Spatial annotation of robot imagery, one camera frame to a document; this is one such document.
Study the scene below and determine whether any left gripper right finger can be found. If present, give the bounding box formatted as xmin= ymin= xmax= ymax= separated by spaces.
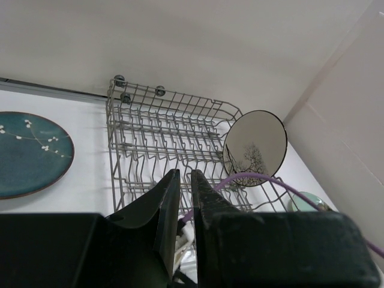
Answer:
xmin=191 ymin=170 xmax=239 ymax=287

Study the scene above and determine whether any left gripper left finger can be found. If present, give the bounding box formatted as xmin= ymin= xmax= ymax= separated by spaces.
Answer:
xmin=107 ymin=169 xmax=181 ymax=282

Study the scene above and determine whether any cream plate tree drawing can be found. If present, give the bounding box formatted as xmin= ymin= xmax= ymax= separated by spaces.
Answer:
xmin=223 ymin=110 xmax=288 ymax=177

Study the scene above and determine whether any light green flower plate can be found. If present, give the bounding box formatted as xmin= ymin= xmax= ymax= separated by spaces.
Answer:
xmin=288 ymin=191 xmax=333 ymax=212

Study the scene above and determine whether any dark teal blossom plate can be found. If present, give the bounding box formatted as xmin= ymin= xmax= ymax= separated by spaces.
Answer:
xmin=1 ymin=111 xmax=75 ymax=199

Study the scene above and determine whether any grey wire dish rack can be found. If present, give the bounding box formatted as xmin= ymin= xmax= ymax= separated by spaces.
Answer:
xmin=105 ymin=75 xmax=290 ymax=214

